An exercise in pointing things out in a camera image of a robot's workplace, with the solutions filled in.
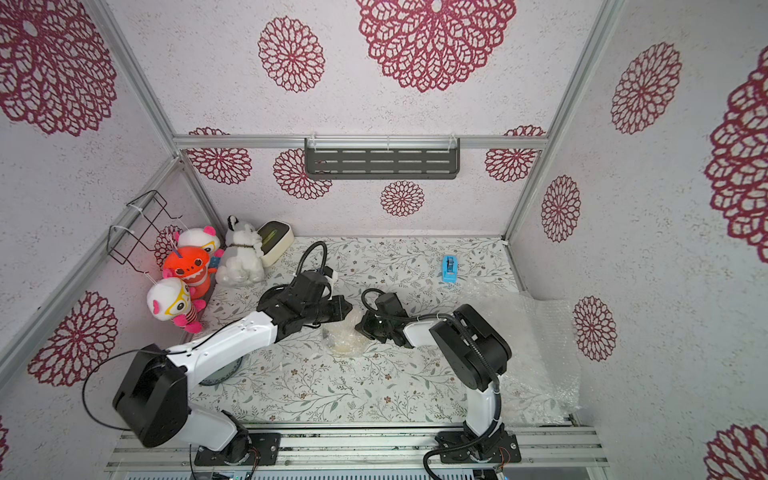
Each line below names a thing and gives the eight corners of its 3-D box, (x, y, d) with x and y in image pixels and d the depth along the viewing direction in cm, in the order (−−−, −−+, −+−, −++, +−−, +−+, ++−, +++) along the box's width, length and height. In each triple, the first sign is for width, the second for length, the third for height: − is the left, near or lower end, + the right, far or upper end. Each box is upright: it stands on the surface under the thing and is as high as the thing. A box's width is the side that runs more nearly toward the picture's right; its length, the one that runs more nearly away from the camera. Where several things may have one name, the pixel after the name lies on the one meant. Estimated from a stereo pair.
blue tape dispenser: (442, 282, 110) (444, 275, 107) (442, 261, 116) (444, 254, 113) (457, 283, 109) (459, 277, 106) (456, 262, 116) (458, 255, 113)
